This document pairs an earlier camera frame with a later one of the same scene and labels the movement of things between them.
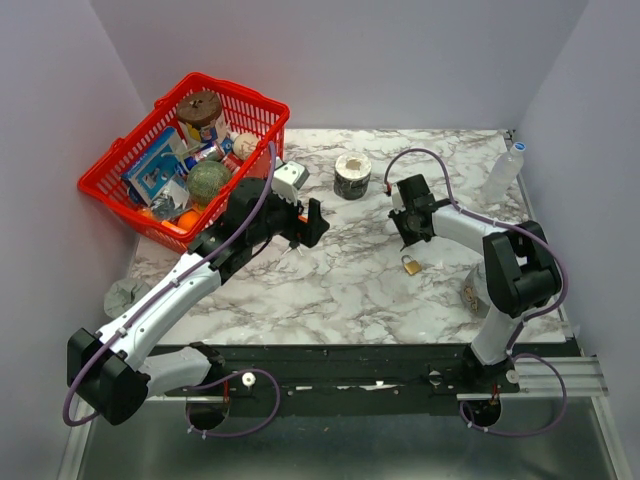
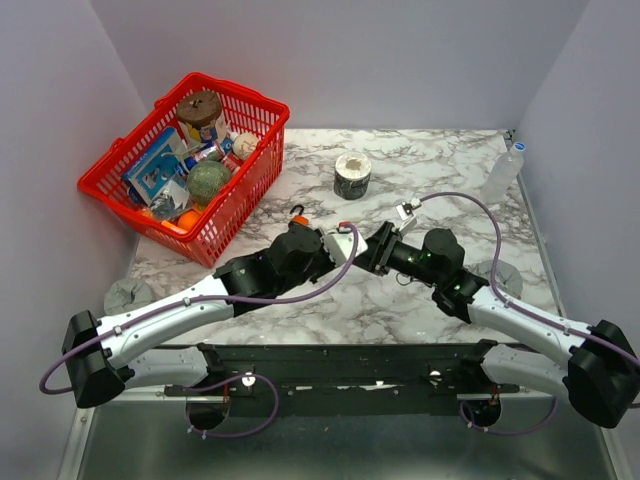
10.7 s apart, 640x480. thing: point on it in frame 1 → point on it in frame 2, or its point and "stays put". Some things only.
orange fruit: [187, 220] stays put
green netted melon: [206, 182] stays put
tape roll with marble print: [352, 175] stays put
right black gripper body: [406, 228] → [390, 252]
